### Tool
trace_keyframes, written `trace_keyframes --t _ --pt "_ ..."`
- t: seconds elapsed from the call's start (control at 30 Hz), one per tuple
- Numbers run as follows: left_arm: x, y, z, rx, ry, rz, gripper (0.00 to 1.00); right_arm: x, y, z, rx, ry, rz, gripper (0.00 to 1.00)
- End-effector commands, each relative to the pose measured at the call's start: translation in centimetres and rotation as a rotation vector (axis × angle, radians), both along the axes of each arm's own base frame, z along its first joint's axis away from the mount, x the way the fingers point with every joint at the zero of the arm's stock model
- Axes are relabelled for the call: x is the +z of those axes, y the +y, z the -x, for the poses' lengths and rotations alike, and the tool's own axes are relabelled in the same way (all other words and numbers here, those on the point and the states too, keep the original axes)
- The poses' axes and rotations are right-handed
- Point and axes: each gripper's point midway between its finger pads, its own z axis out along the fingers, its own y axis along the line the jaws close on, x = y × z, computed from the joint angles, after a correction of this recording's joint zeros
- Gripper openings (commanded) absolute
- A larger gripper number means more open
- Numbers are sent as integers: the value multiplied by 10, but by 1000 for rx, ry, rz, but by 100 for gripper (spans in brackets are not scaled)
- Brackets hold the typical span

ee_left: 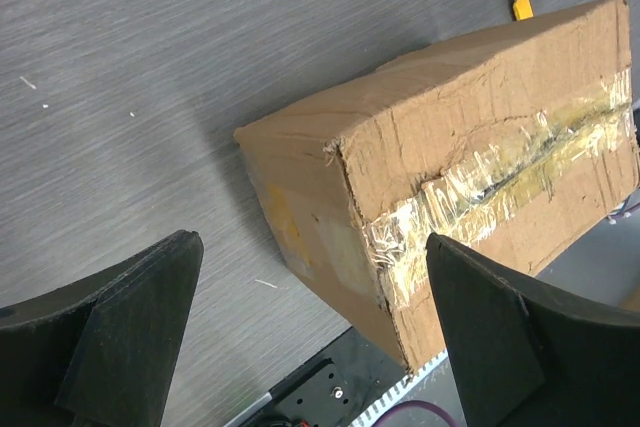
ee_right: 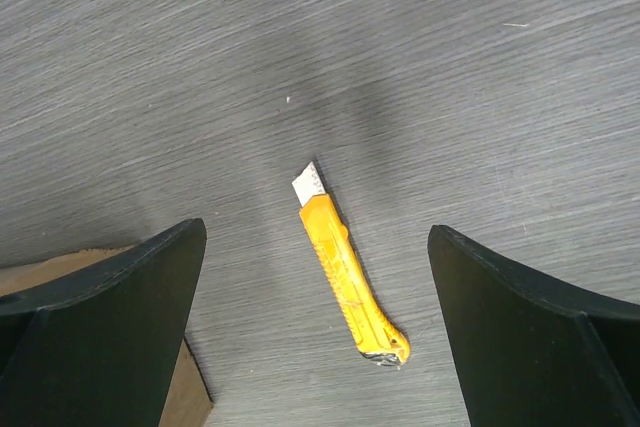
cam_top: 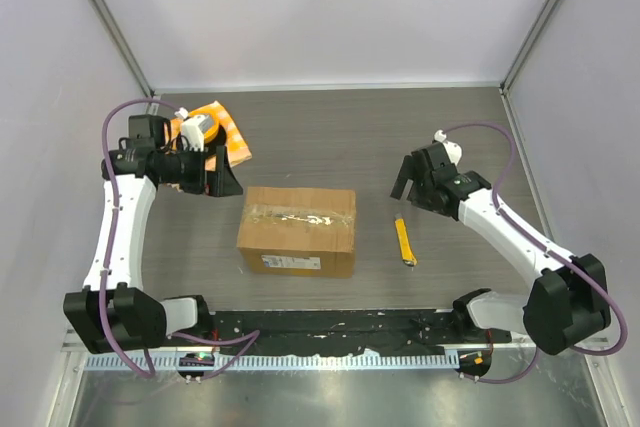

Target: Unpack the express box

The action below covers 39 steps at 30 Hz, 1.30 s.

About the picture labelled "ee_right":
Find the brown cardboard express box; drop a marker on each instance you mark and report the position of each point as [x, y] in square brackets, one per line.
[188, 402]

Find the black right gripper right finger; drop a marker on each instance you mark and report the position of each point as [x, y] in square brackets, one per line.
[530, 349]

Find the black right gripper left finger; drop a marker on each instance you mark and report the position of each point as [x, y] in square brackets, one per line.
[98, 347]

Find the yellow utility knife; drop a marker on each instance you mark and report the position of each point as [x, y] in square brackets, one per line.
[375, 337]

